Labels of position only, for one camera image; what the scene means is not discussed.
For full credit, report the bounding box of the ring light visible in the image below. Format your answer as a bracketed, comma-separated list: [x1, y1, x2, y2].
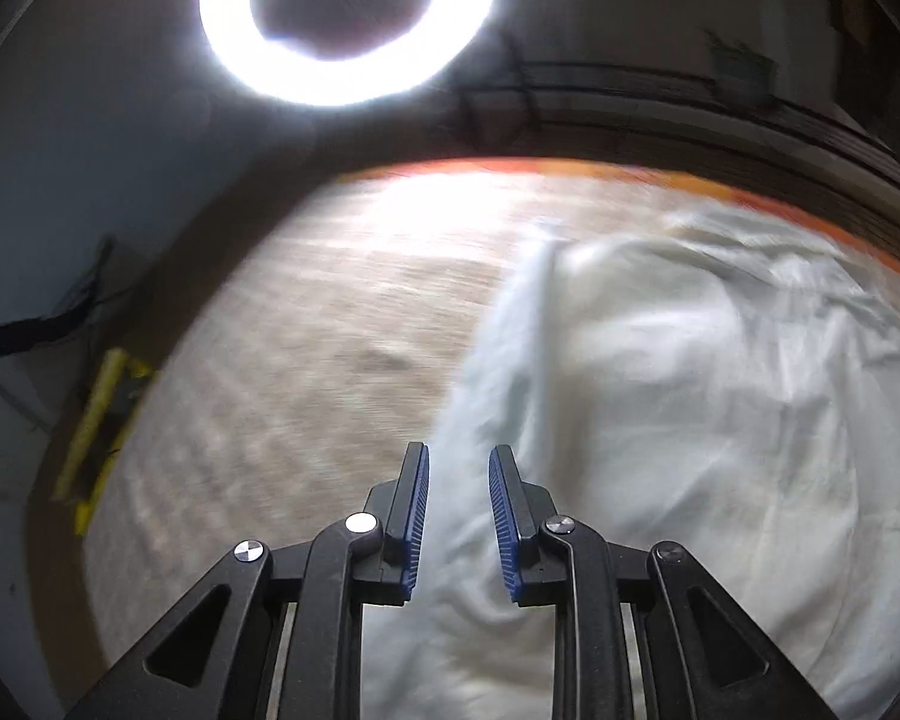
[199, 0, 496, 107]

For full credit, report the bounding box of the black metal bed frame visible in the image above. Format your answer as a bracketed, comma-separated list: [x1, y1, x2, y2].
[457, 60, 900, 230]

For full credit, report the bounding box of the beige woven blanket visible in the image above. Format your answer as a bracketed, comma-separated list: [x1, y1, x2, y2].
[82, 157, 900, 720]

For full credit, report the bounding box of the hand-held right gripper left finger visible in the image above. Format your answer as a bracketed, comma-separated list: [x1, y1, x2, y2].
[67, 441, 431, 720]

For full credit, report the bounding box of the white garment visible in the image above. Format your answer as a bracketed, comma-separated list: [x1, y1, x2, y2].
[360, 210, 900, 720]

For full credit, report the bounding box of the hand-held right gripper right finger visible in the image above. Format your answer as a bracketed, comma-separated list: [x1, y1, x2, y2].
[488, 444, 841, 720]

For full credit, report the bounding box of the black cloth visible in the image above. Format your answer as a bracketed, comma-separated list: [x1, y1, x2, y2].
[0, 236, 117, 365]

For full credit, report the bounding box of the yellow plastic object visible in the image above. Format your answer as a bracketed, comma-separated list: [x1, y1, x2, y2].
[52, 349, 155, 533]

